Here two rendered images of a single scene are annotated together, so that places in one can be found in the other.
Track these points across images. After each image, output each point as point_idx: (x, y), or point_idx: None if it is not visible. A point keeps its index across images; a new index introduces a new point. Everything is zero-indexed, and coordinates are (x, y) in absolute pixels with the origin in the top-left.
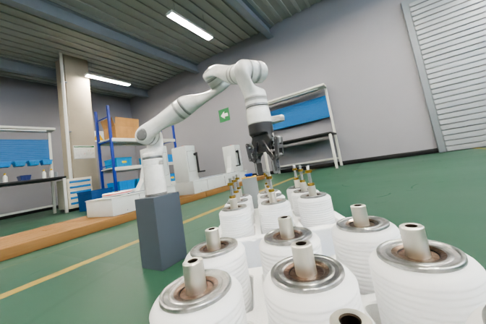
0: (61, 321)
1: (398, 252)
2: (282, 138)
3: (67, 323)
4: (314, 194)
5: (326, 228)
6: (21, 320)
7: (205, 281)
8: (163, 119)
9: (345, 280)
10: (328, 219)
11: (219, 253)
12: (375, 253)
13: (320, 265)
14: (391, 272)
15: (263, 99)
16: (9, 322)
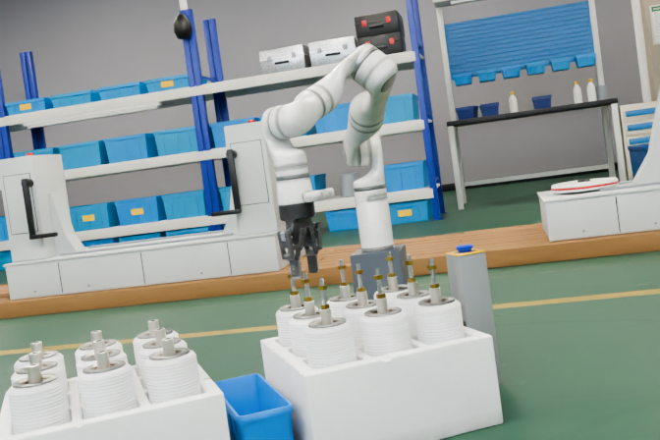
0: (260, 365)
1: (110, 364)
2: (287, 235)
3: (257, 369)
4: (322, 323)
5: (295, 367)
6: (261, 352)
7: None
8: (349, 134)
9: (87, 361)
10: (312, 360)
11: (138, 337)
12: None
13: None
14: None
15: (281, 172)
16: (257, 350)
